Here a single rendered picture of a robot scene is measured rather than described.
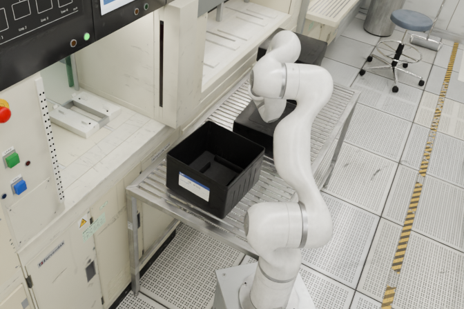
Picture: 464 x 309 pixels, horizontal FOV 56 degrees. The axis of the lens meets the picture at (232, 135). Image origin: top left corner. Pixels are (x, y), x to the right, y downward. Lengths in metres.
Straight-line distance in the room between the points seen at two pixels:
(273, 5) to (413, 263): 1.82
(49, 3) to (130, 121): 0.83
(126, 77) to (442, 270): 2.03
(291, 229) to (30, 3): 0.82
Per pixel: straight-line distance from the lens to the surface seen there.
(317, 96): 1.19
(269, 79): 1.16
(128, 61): 1.82
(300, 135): 1.15
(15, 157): 1.25
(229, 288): 1.48
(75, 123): 1.84
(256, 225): 1.12
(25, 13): 1.13
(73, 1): 1.23
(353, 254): 2.68
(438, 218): 3.14
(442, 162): 3.61
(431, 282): 2.77
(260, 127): 1.91
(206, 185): 1.58
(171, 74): 1.70
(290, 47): 1.26
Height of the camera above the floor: 2.02
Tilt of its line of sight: 39 degrees down
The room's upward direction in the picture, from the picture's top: 8 degrees clockwise
